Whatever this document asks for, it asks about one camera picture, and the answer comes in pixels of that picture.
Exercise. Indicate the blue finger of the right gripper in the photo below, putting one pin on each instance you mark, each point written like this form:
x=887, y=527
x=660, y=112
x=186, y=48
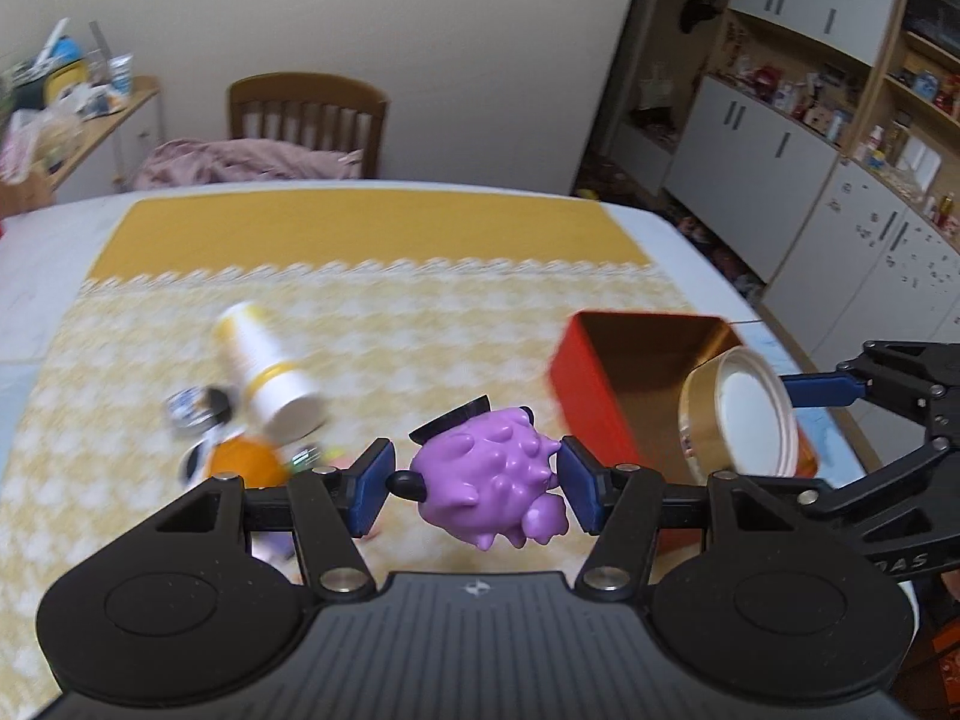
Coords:
x=823, y=389

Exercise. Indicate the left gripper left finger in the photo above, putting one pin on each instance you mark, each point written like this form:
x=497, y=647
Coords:
x=332, y=508

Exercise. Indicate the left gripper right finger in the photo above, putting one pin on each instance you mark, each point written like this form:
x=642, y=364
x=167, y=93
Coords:
x=621, y=508

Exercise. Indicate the orange ball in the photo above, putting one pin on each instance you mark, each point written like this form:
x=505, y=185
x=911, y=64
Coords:
x=257, y=464

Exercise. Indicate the gold rimmed round lid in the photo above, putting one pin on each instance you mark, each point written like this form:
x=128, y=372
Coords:
x=735, y=416

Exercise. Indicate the purple spiky toy figure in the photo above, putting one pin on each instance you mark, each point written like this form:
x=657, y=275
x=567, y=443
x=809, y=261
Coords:
x=482, y=473

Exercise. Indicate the white yellow cylindrical bottle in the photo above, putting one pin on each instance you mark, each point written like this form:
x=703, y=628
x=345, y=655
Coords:
x=276, y=390

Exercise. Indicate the red metal tin box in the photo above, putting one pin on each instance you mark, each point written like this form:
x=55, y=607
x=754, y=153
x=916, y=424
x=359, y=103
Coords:
x=617, y=377

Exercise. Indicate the black key fob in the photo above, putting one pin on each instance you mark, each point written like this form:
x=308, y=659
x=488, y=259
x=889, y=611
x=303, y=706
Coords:
x=218, y=404

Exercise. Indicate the small silver blue packet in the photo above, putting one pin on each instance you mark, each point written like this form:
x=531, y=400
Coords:
x=187, y=411

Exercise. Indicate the yellow houndstooth table runner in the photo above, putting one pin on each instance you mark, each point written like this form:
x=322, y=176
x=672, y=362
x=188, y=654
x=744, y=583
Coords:
x=400, y=302

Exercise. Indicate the pink cloth on chair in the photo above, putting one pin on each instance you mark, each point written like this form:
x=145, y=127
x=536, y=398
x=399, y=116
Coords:
x=186, y=163

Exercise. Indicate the wooden chair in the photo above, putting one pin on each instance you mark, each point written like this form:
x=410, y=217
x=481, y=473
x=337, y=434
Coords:
x=314, y=110

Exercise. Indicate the white side cabinet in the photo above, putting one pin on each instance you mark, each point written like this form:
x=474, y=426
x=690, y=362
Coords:
x=112, y=150

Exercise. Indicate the clutter pile on cabinet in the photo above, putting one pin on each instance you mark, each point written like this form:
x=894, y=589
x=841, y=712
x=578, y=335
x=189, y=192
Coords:
x=48, y=99

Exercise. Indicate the white wall cabinet unit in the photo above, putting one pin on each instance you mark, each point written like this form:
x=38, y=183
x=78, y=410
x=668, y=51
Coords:
x=805, y=136

